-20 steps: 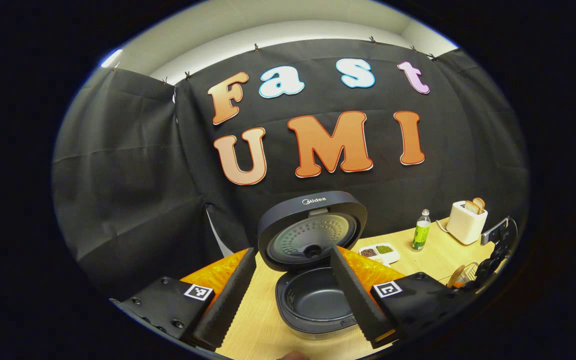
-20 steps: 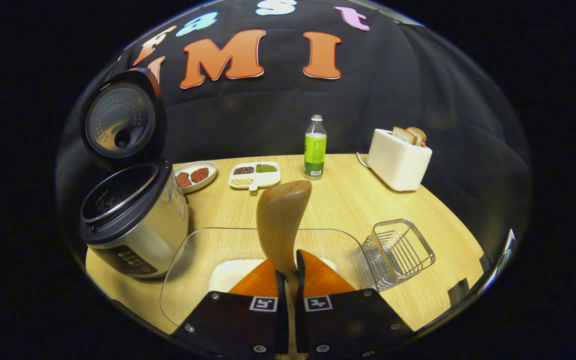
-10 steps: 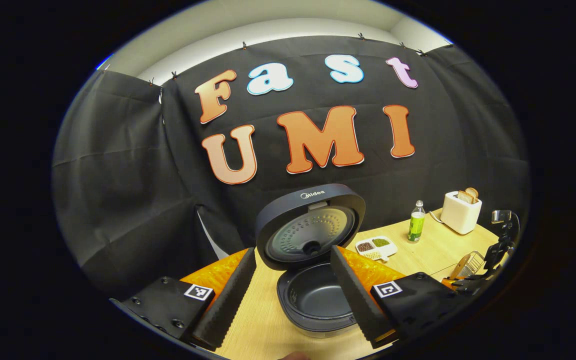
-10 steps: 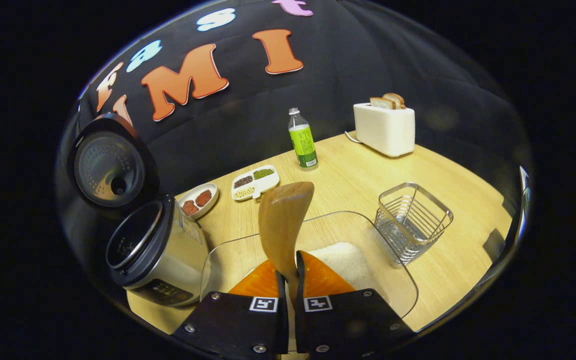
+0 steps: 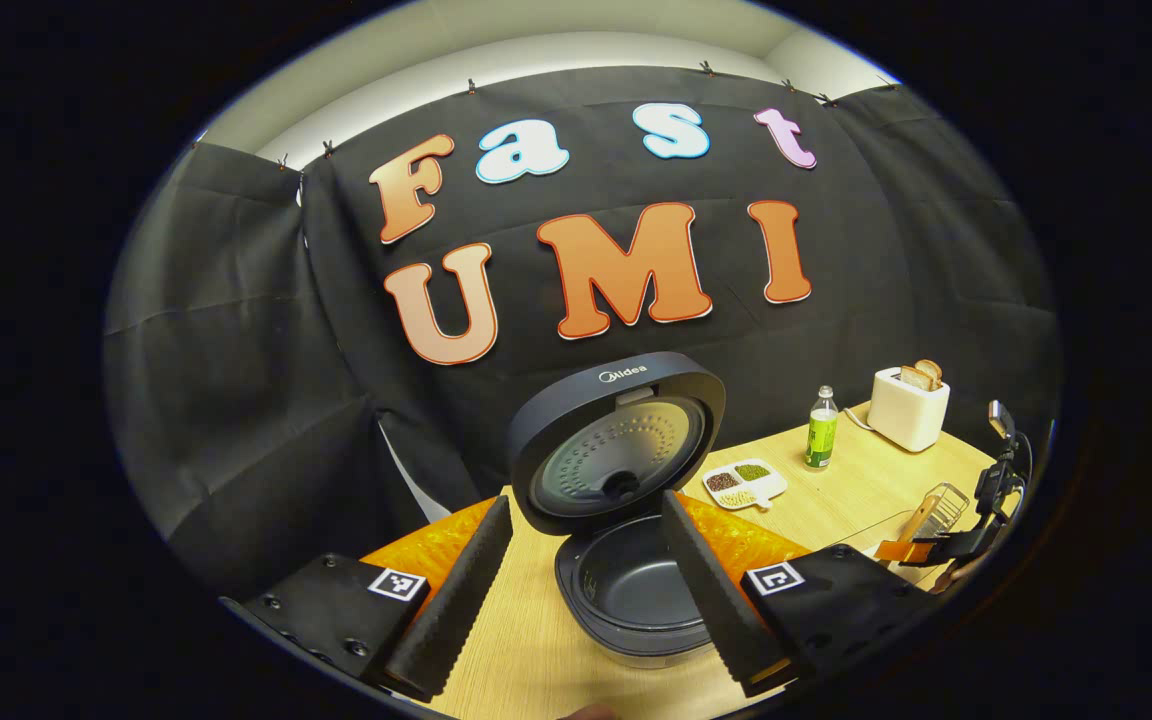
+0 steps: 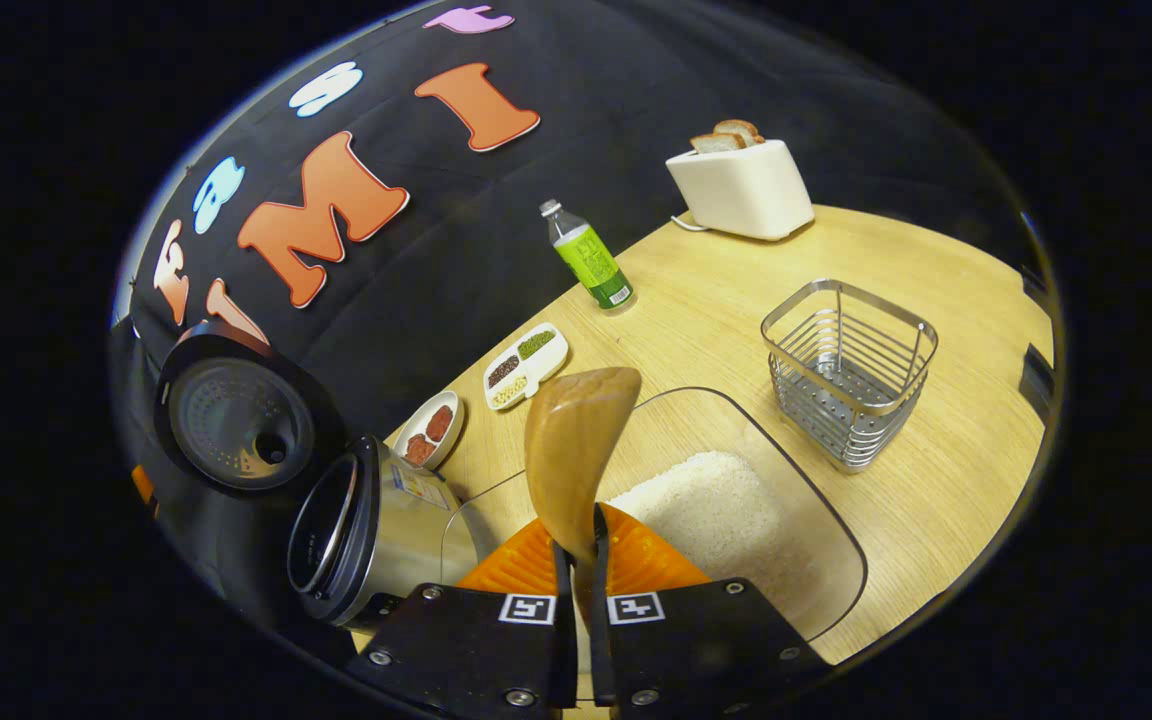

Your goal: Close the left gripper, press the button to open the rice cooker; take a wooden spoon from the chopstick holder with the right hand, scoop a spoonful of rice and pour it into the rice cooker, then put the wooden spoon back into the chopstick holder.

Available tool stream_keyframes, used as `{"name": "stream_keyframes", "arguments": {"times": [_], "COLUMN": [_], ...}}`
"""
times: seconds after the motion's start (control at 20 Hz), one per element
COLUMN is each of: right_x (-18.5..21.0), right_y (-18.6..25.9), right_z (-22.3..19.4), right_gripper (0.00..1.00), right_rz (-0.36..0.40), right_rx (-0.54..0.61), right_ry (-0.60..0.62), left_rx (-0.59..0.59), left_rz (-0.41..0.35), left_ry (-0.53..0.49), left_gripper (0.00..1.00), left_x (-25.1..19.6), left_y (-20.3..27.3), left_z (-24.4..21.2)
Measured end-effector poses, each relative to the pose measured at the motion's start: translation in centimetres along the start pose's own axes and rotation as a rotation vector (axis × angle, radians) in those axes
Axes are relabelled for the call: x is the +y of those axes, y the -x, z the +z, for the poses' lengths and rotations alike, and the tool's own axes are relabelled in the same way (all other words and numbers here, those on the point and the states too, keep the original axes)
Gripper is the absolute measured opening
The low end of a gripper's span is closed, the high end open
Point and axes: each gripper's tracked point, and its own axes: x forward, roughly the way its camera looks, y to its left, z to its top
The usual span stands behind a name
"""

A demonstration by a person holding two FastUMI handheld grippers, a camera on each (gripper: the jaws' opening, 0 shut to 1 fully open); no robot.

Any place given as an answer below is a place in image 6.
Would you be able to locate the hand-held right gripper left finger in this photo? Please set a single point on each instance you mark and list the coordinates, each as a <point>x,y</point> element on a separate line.
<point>476,640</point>

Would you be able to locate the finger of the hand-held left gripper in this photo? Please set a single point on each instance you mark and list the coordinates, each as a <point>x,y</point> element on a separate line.
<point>144,488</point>

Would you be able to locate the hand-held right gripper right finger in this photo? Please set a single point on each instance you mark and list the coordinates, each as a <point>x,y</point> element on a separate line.
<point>706,640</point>

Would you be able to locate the white rice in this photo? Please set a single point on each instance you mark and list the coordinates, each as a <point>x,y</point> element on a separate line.
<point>716,510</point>

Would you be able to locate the black rice cooker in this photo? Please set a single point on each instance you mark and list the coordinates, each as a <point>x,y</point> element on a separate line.
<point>386,530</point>

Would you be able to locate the wooden spoon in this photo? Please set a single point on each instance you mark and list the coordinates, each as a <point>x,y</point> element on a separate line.
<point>576,440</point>

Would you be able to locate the clear plastic rice box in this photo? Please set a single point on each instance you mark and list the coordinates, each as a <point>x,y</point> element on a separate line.
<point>816,560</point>

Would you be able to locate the red meat piece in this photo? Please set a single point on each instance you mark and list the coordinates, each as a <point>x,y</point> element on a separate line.
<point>419,450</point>
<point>440,422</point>

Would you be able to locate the round white plate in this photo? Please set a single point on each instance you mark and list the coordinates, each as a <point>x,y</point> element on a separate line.
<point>414,420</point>

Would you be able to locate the yellow soybeans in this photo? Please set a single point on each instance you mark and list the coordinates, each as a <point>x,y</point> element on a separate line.
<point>509,392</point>

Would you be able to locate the dark red beans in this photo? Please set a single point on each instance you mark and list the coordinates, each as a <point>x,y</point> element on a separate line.
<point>504,371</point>

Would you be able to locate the white divided dish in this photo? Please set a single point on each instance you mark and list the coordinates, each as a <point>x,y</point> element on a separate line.
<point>548,365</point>

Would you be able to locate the green mung beans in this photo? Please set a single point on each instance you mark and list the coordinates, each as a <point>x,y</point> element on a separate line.
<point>537,344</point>

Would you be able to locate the green label drink bottle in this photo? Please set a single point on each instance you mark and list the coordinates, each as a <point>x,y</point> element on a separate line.
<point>591,260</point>

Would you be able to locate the black backdrop cloth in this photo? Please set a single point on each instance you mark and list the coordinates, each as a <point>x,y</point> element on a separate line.
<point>536,230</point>

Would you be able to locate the white toaster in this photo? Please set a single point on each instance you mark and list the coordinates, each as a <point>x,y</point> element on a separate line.
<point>746,195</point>

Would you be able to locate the toast bread slice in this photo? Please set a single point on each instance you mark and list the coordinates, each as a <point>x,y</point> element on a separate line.
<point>716,143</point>
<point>741,128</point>

